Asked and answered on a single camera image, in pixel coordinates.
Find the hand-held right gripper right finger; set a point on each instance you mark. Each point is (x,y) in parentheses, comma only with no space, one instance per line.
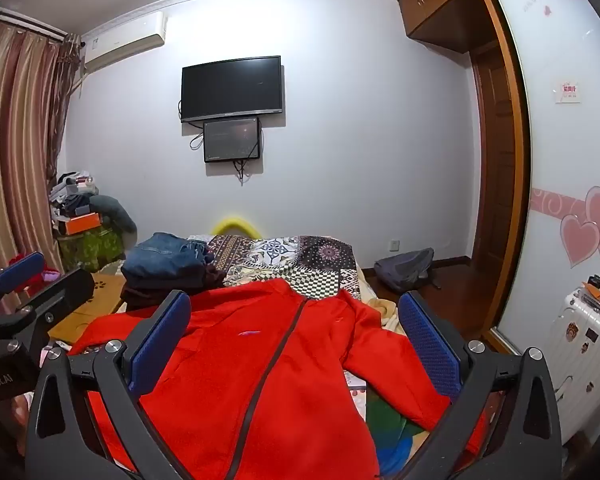
(430,345)

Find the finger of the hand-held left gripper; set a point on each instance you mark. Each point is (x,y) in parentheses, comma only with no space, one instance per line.
(20,269)
(67,290)

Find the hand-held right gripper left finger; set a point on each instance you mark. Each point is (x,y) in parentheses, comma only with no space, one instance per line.
(160,342)

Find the red zip jacket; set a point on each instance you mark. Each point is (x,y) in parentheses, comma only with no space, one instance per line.
(240,385)

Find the folded dark maroon clothes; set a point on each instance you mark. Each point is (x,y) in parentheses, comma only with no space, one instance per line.
(155,290)

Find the red cloth item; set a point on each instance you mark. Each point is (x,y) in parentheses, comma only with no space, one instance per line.
(50,276)

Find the wooden bedside table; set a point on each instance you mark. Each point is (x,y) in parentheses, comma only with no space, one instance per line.
(97,300)

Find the green patterned bag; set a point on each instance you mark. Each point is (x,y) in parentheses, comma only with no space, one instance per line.
(87,250)

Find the colourful fleece blanket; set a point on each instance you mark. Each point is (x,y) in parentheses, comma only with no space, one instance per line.
(380,310)

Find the orange box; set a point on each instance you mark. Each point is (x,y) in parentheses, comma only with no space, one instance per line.
(80,223)

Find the grey backpack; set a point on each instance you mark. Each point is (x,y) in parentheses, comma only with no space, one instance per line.
(405,267)

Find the folded blue jeans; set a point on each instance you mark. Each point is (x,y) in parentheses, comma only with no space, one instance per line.
(165,252)

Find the grey cloth bundle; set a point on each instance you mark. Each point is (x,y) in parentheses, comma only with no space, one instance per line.
(115,212)

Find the striped pink curtain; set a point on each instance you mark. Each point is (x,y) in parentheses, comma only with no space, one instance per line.
(15,135)

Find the yellow curved object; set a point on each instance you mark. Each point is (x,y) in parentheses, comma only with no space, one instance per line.
(235,222)

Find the patchwork patterned bed sheet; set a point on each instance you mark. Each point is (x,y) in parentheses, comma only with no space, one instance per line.
(280,257)

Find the white suitcase with stickers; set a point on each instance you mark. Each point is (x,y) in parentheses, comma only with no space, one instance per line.
(585,360)

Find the white air conditioner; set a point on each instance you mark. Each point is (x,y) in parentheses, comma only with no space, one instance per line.
(125,42)

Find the red and white door sticker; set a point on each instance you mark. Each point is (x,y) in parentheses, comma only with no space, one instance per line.
(567,92)

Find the wooden overhead cabinet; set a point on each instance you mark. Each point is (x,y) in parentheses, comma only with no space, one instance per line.
(435,5)

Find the white wall socket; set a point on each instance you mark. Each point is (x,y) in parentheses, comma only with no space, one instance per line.
(395,245)

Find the small black wall monitor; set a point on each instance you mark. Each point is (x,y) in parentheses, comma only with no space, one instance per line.
(231,140)

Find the black wall television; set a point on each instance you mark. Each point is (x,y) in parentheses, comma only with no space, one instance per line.
(232,87)

